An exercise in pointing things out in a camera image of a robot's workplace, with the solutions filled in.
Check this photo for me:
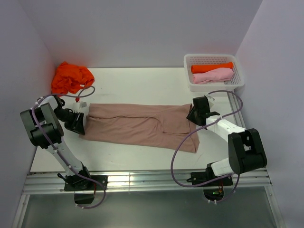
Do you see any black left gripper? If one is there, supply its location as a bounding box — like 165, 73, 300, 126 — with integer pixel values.
54, 107, 85, 135

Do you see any dusty pink t-shirt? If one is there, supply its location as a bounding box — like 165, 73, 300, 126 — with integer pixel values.
81, 104, 200, 153

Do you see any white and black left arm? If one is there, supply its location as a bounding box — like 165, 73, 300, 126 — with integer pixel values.
20, 95, 93, 190

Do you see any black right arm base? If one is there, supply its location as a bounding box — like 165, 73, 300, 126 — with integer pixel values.
186, 171, 233, 202

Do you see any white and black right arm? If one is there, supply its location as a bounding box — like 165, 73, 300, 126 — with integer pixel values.
187, 96, 267, 185

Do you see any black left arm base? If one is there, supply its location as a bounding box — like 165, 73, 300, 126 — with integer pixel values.
57, 166, 108, 207

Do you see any crumpled orange t-shirt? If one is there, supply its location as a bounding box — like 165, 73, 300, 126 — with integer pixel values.
51, 61, 95, 94

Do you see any rolled light pink t-shirt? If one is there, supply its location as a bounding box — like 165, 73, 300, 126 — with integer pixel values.
192, 68, 234, 84

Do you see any rolled orange t-shirt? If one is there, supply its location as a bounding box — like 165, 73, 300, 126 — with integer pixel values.
190, 62, 233, 74

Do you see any white perforated plastic basket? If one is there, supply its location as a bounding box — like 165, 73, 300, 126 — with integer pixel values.
184, 54, 245, 92

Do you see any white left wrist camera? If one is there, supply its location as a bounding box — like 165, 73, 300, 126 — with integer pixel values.
72, 101, 89, 113

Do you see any aluminium frame rail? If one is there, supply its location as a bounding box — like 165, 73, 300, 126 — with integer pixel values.
22, 169, 272, 195

